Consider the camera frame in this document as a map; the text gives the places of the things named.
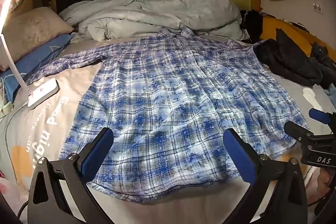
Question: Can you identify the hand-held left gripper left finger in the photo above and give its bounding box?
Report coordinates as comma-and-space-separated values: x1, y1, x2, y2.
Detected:
27, 127, 114, 224

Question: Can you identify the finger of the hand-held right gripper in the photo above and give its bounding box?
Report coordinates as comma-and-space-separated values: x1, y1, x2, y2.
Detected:
284, 121, 314, 142
308, 108, 336, 125

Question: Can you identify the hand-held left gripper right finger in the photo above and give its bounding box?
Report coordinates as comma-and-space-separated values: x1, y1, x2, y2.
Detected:
223, 128, 308, 224

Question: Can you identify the blue plaid shirt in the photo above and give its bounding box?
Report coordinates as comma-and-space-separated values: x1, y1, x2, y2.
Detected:
26, 27, 310, 203

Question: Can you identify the person's right hand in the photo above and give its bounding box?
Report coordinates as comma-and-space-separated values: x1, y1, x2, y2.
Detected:
316, 170, 332, 188

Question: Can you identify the white tissue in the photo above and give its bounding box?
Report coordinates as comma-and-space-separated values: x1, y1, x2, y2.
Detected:
302, 88, 323, 110

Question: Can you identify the light blue cloth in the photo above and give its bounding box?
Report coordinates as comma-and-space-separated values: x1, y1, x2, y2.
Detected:
324, 84, 336, 102

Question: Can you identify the black jacket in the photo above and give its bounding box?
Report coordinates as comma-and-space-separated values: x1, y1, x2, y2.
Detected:
253, 28, 336, 88

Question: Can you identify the white desk lamp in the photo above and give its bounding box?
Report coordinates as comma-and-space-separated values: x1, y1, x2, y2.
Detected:
0, 0, 59, 110

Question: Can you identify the pink cloth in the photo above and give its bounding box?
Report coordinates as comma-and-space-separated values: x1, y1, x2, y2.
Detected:
0, 177, 29, 214

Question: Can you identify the white power strip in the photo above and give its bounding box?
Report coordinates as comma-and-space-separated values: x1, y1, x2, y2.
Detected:
0, 101, 13, 118

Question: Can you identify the black bag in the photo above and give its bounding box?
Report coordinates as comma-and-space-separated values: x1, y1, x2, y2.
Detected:
239, 10, 263, 43

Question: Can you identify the blue pillow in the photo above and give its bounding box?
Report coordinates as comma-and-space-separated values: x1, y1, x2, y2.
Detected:
0, 34, 76, 106

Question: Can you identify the beige pillow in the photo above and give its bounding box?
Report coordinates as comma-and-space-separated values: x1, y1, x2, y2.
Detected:
0, 7, 74, 71

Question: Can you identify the grey duvet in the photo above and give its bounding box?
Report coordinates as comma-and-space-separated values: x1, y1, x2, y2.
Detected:
59, 0, 250, 42

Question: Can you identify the wooden bed rail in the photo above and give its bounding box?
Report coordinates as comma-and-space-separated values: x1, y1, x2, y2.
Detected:
261, 14, 328, 56

